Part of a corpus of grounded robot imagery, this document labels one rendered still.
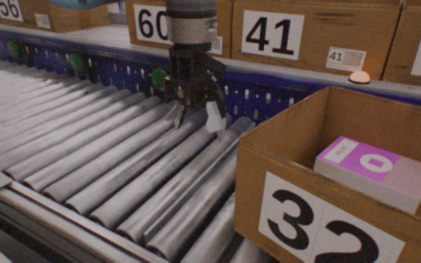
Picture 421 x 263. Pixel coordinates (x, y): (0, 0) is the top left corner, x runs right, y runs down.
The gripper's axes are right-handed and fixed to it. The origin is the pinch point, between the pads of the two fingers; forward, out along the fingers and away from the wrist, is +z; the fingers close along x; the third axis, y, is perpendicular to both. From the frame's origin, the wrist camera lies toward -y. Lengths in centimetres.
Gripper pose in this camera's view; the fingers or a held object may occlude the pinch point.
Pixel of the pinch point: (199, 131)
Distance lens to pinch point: 67.2
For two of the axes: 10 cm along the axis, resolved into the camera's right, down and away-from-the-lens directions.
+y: -5.0, 4.1, -7.6
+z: 0.0, 8.8, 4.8
